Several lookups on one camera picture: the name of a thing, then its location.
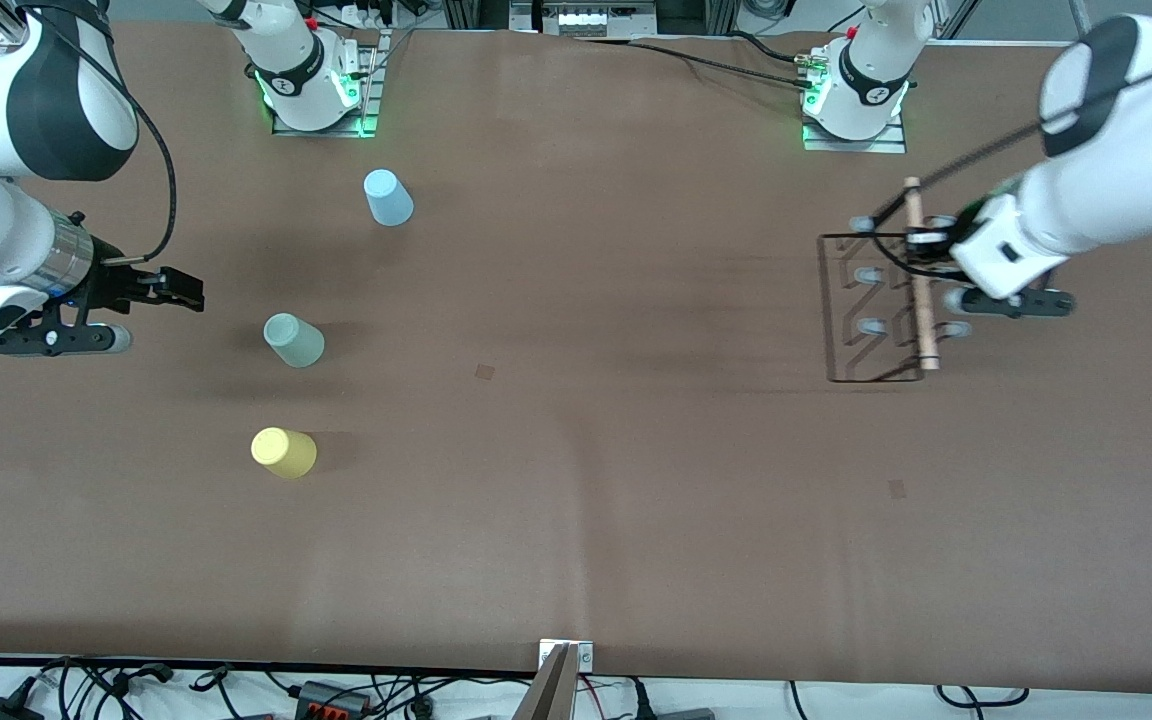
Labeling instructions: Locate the thick black cable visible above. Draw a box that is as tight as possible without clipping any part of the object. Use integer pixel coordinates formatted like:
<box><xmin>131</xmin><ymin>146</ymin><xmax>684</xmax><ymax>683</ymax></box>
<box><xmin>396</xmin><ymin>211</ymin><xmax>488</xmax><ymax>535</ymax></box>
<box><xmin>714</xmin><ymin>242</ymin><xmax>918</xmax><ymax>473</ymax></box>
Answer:
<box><xmin>724</xmin><ymin>28</ymin><xmax>805</xmax><ymax>67</ymax></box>

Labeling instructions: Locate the thin black cable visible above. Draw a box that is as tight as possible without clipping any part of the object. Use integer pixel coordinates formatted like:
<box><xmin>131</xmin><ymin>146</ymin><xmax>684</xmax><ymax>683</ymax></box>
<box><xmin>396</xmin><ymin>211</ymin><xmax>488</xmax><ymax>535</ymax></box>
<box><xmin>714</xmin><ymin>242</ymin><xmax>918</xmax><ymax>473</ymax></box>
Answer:
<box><xmin>576</xmin><ymin>36</ymin><xmax>805</xmax><ymax>89</ymax></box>

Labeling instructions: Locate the grey camera pole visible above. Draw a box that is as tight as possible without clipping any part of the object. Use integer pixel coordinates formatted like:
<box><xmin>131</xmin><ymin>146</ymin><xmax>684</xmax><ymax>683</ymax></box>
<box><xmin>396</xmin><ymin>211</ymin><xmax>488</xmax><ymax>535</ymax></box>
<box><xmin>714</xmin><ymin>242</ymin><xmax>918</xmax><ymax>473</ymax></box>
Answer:
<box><xmin>513</xmin><ymin>645</ymin><xmax>580</xmax><ymax>720</ymax></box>

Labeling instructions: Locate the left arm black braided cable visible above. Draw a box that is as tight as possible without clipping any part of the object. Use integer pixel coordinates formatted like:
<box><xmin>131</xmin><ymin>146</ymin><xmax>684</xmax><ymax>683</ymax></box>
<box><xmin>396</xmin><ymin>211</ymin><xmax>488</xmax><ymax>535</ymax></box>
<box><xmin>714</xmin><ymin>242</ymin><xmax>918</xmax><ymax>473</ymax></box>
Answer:
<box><xmin>876</xmin><ymin>45</ymin><xmax>1152</xmax><ymax>281</ymax></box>

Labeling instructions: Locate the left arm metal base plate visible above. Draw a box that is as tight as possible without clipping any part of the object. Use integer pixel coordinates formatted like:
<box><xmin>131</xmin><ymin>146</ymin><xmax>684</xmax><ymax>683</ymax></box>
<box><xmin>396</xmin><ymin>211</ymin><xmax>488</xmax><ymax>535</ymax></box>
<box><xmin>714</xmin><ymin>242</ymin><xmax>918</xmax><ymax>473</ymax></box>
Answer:
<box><xmin>802</xmin><ymin>118</ymin><xmax>908</xmax><ymax>154</ymax></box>

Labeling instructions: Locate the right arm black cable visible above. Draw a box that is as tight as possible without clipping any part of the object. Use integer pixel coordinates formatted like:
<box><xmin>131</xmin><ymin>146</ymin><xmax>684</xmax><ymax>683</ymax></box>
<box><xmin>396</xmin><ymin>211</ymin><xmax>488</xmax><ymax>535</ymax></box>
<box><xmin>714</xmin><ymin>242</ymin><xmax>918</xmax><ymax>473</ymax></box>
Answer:
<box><xmin>21</xmin><ymin>5</ymin><xmax>179</xmax><ymax>266</ymax></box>

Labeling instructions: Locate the light blue plastic cup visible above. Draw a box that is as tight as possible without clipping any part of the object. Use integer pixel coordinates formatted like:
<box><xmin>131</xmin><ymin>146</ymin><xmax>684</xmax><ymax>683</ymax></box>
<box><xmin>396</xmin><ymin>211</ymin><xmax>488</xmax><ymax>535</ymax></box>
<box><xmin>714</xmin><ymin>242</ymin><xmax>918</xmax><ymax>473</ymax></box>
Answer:
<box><xmin>363</xmin><ymin>169</ymin><xmax>415</xmax><ymax>228</ymax></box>

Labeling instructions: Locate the black wire cup holder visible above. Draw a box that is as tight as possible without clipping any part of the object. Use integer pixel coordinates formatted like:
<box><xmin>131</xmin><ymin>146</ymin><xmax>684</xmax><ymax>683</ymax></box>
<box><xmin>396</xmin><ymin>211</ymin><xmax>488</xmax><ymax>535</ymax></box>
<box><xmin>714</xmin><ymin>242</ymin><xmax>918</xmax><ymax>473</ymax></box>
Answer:
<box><xmin>818</xmin><ymin>177</ymin><xmax>974</xmax><ymax>386</ymax></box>

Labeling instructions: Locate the brown table cover sheet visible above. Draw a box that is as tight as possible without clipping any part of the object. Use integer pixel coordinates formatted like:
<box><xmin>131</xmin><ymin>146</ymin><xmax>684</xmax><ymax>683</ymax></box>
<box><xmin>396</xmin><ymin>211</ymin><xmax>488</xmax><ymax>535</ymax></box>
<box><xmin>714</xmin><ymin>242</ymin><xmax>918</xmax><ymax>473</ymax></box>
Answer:
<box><xmin>0</xmin><ymin>22</ymin><xmax>1152</xmax><ymax>696</ymax></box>

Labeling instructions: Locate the silver camera mount bracket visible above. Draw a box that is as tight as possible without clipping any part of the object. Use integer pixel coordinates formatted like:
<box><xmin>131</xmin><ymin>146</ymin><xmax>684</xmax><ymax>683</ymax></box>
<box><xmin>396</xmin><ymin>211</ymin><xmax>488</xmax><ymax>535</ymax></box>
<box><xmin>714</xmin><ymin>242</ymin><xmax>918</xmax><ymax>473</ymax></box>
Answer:
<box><xmin>539</xmin><ymin>639</ymin><xmax>595</xmax><ymax>673</ymax></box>

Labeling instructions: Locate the yellow plastic cup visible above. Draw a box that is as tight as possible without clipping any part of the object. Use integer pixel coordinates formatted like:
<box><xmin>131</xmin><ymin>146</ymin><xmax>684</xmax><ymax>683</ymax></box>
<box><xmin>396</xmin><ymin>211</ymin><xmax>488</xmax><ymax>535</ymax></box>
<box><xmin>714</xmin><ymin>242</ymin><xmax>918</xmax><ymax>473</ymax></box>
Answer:
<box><xmin>251</xmin><ymin>427</ymin><xmax>318</xmax><ymax>480</ymax></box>

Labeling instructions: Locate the white power strip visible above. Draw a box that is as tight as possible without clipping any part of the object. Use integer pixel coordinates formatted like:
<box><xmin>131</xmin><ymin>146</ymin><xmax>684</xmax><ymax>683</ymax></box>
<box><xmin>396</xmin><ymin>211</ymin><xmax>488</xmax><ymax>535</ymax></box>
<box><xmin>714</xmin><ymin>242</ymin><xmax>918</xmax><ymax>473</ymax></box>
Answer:
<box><xmin>536</xmin><ymin>0</ymin><xmax>659</xmax><ymax>41</ymax></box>

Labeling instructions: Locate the pale green plastic cup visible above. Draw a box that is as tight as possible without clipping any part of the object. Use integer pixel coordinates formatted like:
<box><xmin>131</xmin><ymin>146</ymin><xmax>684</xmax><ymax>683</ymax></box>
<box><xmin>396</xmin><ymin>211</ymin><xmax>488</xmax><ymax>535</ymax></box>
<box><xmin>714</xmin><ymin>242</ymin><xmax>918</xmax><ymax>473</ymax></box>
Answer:
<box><xmin>263</xmin><ymin>313</ymin><xmax>326</xmax><ymax>369</ymax></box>

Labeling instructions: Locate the grey terminal block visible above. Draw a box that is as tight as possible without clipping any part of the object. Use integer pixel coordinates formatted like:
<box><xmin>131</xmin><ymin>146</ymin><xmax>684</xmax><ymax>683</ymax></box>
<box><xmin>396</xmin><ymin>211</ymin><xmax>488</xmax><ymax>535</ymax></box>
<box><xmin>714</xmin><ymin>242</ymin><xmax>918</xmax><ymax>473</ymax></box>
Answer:
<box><xmin>294</xmin><ymin>680</ymin><xmax>373</xmax><ymax>718</ymax></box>

